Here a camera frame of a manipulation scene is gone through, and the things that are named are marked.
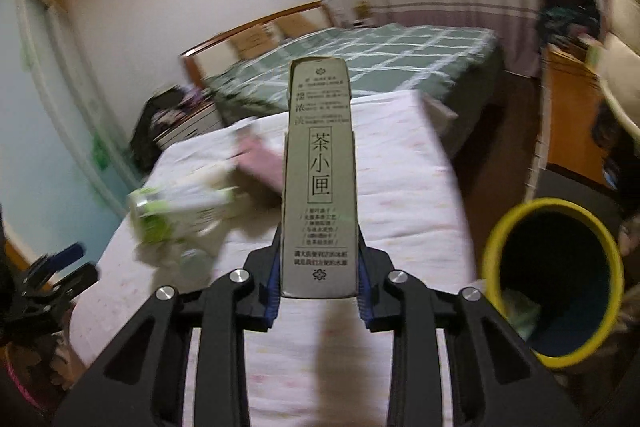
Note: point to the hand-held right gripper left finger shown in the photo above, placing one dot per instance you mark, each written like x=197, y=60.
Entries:
x=273, y=302

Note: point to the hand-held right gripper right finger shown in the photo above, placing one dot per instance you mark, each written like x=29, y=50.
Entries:
x=364, y=302

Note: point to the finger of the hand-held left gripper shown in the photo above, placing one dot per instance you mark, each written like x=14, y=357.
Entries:
x=75, y=282
x=70, y=252

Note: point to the tall beige tea box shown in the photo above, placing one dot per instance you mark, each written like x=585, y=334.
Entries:
x=320, y=187

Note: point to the yellow-rimmed dark trash bin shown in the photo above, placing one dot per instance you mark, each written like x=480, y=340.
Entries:
x=550, y=257

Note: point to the green and white carton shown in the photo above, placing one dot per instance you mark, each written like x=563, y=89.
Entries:
x=165, y=207

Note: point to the white floral tablecloth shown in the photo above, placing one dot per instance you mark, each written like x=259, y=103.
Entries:
x=400, y=187

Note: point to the pale blue door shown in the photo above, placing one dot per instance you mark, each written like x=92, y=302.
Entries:
x=50, y=132

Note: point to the pink packet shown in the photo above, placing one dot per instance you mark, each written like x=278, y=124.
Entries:
x=262, y=164

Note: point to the black bag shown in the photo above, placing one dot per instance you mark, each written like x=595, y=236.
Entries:
x=147, y=127

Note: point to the crumpled white tissue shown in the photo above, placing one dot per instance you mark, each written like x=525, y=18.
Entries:
x=520, y=312

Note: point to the white nightstand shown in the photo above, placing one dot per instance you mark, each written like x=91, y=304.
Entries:
x=190, y=127

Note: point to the dark green bed base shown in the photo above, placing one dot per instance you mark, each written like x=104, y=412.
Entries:
x=475, y=107

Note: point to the wooden bed headboard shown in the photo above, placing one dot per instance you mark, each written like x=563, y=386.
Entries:
x=200, y=57

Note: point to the bed with green plaid duvet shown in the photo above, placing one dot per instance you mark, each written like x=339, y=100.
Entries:
x=400, y=52

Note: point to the brown pillow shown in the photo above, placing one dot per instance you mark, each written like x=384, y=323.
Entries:
x=255, y=41
x=297, y=23

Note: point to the wooden desk with grey side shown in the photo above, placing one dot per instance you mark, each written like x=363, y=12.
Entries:
x=570, y=117

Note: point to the small yellow box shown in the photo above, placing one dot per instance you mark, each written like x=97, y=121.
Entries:
x=361, y=13

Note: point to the dark clothes pile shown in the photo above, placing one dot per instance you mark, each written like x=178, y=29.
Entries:
x=570, y=14

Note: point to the cream puffer jacket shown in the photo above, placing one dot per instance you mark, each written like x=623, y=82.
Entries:
x=622, y=57

